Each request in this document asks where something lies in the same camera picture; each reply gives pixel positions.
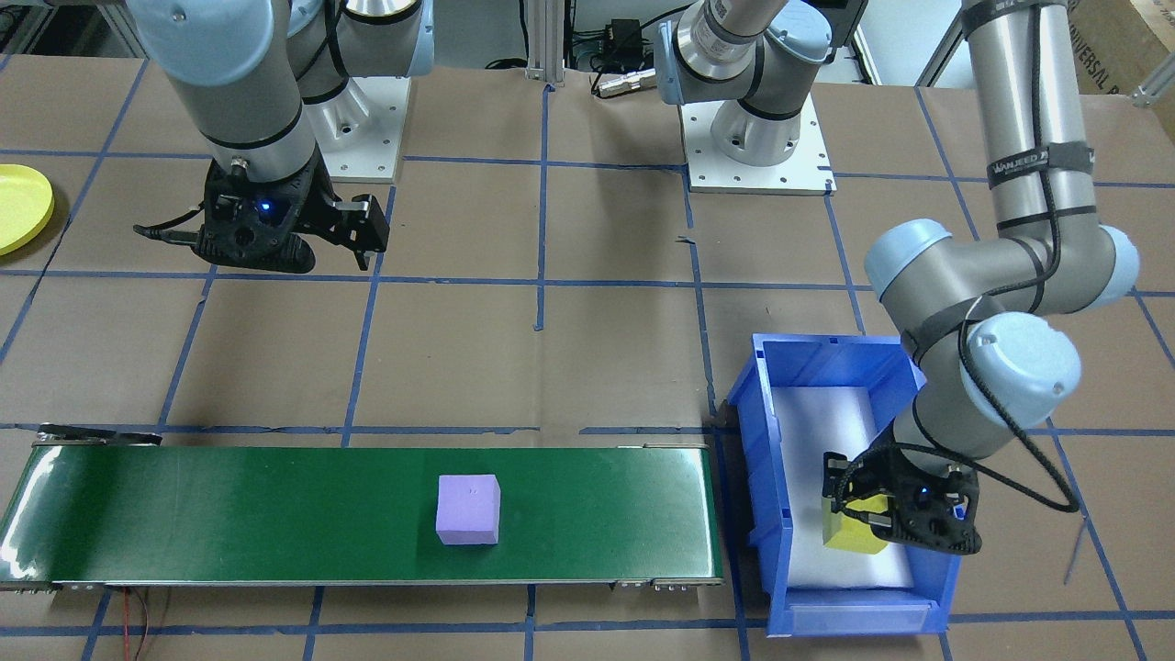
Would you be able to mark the yellow foam block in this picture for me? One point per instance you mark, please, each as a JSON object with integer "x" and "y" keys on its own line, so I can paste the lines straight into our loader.
{"x": 854, "y": 537}

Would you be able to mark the purple foam block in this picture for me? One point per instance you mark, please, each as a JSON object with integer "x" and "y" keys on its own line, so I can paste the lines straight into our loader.
{"x": 468, "y": 509}

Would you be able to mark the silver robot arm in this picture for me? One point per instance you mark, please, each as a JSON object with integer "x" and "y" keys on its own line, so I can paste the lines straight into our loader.
{"x": 1019, "y": 83}
{"x": 229, "y": 73}

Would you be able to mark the yellow plate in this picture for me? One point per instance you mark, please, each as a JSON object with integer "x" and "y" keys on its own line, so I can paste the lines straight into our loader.
{"x": 18, "y": 207}

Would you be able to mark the white foam pad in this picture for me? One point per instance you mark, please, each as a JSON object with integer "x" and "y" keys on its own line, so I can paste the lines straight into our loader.
{"x": 808, "y": 459}

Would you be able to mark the blue plastic storage bin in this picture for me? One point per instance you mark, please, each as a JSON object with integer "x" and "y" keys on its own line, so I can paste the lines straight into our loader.
{"x": 762, "y": 477}

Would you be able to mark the green conveyor belt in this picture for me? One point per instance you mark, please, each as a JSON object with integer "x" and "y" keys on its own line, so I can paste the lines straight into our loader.
{"x": 275, "y": 514}

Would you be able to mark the black power adapter box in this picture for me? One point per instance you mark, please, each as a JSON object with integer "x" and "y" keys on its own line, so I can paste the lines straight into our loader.
{"x": 624, "y": 37}

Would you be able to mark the aluminium profile bar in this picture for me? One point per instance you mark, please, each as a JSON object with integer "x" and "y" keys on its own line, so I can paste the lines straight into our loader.
{"x": 1157, "y": 90}

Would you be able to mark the brown cardboard box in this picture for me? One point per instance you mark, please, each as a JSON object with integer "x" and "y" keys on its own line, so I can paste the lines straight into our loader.
{"x": 1120, "y": 37}

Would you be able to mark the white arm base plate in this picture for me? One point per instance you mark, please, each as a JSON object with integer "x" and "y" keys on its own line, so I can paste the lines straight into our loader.
{"x": 808, "y": 165}
{"x": 381, "y": 138}

